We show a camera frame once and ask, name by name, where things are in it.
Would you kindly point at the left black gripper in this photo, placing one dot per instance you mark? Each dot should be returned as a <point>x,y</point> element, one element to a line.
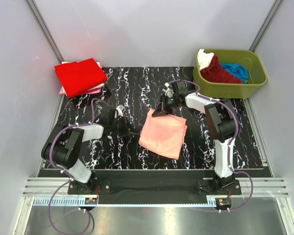
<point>128,129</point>

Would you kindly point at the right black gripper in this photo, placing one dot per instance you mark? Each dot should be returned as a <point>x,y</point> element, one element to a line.
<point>159,111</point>

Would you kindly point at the salmon pink t-shirt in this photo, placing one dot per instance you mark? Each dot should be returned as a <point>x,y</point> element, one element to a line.
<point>163,135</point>

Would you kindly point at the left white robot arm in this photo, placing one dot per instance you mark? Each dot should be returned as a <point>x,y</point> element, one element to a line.
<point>64,143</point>

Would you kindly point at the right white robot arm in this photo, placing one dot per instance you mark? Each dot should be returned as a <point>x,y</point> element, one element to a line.
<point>223,128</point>

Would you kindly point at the black marble pattern mat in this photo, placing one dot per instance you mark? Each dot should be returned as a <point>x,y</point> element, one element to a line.
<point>138,90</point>

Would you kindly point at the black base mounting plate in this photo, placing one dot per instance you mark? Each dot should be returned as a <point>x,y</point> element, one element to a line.
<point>147,187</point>

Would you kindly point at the dark red t-shirt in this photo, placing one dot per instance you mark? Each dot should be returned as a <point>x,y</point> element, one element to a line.
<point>216,74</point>

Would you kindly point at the white t-shirt in bin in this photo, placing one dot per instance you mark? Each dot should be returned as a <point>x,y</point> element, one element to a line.
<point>204,59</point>

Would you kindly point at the folded red t-shirt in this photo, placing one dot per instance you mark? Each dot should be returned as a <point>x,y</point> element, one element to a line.
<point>78,78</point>

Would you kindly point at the blue t-shirt in bin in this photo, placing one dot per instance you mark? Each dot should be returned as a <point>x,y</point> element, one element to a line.
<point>237,70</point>

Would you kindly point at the olive green plastic bin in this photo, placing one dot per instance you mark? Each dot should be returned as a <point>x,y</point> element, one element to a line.
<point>248,59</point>

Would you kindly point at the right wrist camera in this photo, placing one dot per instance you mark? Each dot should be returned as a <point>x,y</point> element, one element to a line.
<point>175,88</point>

